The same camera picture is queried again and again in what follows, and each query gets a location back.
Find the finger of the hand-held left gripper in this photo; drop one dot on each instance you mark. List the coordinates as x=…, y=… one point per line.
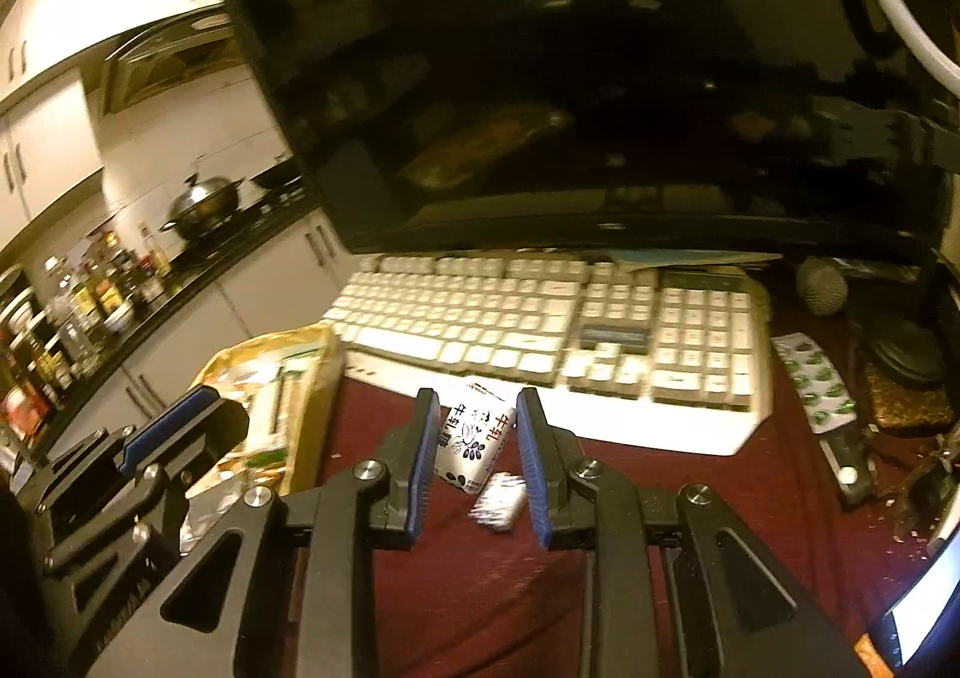
x=112, y=535
x=169, y=421

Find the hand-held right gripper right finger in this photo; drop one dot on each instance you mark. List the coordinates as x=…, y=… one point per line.
x=532, y=468

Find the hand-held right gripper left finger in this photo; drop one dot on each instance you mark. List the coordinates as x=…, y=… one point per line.
x=424, y=468

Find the small white candy packet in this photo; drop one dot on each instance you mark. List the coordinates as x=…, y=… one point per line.
x=501, y=502

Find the white milk candy packet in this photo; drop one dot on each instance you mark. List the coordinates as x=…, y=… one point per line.
x=472, y=445

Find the white kitchen cabinet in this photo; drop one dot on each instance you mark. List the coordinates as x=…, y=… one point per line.
x=225, y=318

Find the white mechanical keyboard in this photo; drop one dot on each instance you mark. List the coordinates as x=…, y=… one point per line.
x=525, y=325

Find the row of condiment bottles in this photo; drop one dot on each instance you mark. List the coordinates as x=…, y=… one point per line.
x=82, y=303

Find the black kitchen counter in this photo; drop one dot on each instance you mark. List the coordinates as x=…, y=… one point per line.
x=225, y=247

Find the steel wok with lid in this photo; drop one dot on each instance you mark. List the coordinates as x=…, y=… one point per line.
x=202, y=202

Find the black frying pan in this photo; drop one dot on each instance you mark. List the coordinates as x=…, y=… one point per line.
x=274, y=179

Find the green pill blister pack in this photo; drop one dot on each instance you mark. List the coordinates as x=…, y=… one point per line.
x=814, y=382

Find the black remote control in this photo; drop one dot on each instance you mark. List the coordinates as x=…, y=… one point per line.
x=847, y=464

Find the silver mesh microphone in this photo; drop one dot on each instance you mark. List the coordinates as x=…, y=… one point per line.
x=821, y=284

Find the steel range hood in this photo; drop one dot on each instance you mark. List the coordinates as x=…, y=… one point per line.
x=161, y=59

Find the gold patterned pouch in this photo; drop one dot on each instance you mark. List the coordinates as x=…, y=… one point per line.
x=907, y=408

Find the orange printed packet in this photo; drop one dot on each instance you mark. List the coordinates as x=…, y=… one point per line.
x=862, y=657

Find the black monitor stand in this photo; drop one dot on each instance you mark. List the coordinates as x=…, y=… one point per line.
x=904, y=352

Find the black phone holder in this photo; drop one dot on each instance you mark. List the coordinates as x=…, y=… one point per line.
x=934, y=490

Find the black computer monitor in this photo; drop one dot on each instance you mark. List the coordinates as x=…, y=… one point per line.
x=562, y=63

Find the smartphone with lit screen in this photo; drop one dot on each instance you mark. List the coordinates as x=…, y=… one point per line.
x=926, y=618

